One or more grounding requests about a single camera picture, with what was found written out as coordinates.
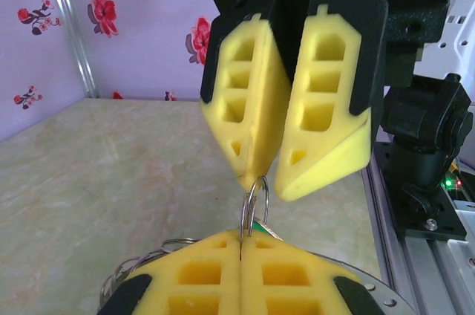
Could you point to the green headed key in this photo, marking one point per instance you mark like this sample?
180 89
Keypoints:
263 227

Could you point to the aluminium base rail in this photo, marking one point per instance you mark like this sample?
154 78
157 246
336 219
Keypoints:
426 266

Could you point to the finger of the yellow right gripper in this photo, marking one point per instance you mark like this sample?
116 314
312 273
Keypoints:
259 107
334 159

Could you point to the small silver split keyring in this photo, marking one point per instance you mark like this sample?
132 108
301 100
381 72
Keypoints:
266 196

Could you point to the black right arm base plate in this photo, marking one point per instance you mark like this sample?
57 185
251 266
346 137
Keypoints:
445 222

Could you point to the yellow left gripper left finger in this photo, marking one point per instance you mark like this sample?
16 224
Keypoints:
208 292

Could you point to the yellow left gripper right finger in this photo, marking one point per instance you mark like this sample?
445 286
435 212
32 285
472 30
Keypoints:
282 292

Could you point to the aluminium corner post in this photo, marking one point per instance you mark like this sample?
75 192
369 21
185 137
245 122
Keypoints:
74 32

